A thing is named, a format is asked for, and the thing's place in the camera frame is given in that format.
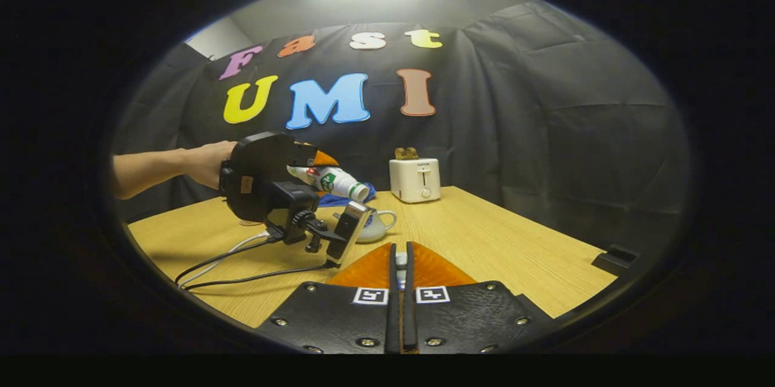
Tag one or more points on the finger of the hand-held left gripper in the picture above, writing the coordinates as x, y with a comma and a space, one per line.
324, 160

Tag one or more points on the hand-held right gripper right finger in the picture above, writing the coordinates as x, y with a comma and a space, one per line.
472, 320

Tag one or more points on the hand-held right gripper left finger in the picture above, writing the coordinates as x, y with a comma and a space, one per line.
339, 320

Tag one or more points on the white green label water bottle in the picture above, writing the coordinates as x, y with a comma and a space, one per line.
339, 182

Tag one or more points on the round cork coaster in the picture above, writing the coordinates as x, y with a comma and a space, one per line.
248, 223

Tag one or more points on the white blue patterned teacup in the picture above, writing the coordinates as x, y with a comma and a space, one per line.
378, 226

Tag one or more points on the white blue teacup lid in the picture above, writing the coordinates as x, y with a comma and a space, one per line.
401, 261

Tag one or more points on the blue towel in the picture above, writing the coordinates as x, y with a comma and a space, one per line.
333, 200

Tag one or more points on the bread slice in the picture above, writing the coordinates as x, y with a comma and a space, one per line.
407, 153

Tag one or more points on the white toaster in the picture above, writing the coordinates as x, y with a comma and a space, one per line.
415, 181

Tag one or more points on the black backdrop cloth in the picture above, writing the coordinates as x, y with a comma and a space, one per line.
545, 132

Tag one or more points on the black table edge bracket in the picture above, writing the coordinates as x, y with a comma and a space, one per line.
613, 260

